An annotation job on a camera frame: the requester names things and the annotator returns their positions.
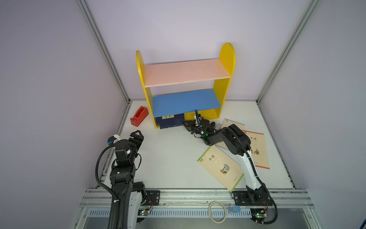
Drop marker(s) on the beige book green edge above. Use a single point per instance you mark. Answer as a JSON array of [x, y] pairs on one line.
[[221, 167]]

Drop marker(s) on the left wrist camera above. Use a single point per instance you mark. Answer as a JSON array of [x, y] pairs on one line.
[[113, 139]]

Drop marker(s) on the yellow shelf pink blue boards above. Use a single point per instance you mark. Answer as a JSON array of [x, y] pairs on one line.
[[208, 102]]

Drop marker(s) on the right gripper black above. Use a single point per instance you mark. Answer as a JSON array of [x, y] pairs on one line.
[[189, 127]]

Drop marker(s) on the red tape dispenser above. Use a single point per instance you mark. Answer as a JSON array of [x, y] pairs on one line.
[[139, 116]]

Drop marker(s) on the right green circuit board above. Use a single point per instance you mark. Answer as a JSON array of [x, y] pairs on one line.
[[258, 213]]

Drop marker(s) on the beige book blue edge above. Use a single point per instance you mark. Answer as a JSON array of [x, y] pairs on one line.
[[228, 122]]

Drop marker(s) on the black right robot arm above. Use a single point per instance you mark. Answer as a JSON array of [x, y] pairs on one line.
[[238, 143]]

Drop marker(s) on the beige book orange edge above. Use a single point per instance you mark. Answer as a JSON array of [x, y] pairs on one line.
[[258, 149]]

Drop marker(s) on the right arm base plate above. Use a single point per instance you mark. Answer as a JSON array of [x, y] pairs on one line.
[[248, 198]]

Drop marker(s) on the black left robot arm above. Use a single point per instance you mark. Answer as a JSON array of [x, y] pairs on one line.
[[127, 195]]

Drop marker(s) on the left green circuit board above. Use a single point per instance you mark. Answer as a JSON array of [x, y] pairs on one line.
[[144, 212]]

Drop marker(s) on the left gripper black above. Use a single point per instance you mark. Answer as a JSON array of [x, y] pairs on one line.
[[137, 141]]

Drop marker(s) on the dark purple book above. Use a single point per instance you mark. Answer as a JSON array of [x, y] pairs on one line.
[[170, 121]]

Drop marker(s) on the aluminium front rail frame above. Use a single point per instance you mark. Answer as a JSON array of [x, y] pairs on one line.
[[205, 203]]

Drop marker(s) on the small blue cap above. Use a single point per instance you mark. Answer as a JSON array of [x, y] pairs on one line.
[[234, 209]]

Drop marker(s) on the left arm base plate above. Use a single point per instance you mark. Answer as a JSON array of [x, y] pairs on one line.
[[152, 198]]

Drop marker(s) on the green circuit board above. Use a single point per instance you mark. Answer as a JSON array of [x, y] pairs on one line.
[[144, 212], [258, 213]]

